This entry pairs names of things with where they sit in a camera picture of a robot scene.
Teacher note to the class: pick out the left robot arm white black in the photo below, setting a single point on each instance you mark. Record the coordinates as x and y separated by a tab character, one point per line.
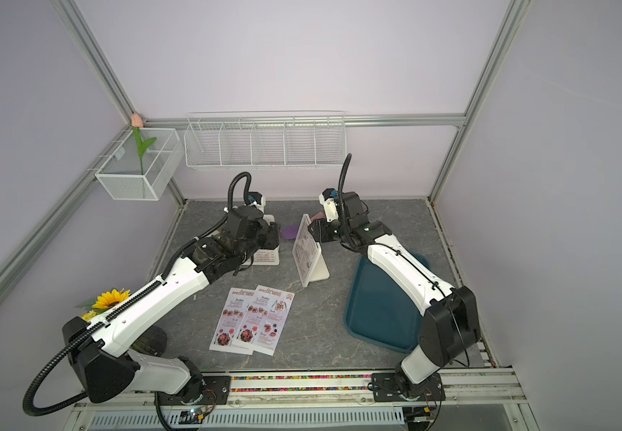
100	350

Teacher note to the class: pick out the aluminium front rail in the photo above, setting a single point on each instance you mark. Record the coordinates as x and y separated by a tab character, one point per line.
311	399

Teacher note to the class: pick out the white menu holder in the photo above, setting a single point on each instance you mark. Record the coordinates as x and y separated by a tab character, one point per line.
321	271
268	257

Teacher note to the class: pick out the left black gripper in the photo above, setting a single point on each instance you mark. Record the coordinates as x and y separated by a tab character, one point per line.
272	235

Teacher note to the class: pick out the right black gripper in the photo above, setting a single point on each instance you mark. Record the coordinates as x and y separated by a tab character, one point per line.
319	231

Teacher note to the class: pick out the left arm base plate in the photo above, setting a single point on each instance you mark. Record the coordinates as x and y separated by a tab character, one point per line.
209	390

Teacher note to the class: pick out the yellow sunflower bouquet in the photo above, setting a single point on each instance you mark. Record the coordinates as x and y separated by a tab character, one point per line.
102	303

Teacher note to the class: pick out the pink artificial tulip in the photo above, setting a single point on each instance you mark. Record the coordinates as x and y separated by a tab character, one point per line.
142	144

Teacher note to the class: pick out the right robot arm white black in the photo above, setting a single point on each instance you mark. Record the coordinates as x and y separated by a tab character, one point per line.
450	322

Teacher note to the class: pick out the teal plastic tray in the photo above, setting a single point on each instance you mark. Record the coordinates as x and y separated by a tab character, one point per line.
380	312

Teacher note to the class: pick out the white mesh wall basket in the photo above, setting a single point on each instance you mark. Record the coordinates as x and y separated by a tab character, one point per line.
120	174

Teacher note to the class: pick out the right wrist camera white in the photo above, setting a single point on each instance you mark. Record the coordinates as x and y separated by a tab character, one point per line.
329	198

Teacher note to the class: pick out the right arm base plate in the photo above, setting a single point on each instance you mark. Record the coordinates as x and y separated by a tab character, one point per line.
396	387

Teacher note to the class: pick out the white wire wall rack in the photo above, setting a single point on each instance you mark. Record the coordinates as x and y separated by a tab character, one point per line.
265	139

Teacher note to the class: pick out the red special menu sheet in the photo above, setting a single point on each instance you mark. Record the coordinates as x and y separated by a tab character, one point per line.
237	301

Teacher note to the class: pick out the dark flower vase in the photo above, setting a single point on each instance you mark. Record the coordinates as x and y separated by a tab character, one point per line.
153	342

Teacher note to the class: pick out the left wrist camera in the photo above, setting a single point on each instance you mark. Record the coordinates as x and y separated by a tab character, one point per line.
256	200

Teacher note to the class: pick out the purple pink spoon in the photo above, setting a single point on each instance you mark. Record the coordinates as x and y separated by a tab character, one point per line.
289	233

